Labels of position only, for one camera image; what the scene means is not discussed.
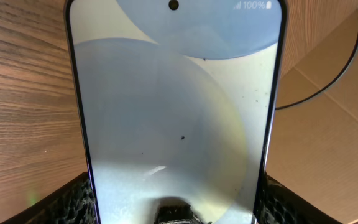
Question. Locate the blue screen smartphone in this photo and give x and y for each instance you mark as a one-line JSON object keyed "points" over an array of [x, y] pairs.
{"points": [[176, 102]]}

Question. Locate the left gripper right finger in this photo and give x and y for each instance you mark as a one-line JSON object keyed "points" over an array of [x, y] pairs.
{"points": [[275, 203]]}

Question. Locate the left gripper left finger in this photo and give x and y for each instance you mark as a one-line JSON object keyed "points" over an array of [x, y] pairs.
{"points": [[71, 204]]}

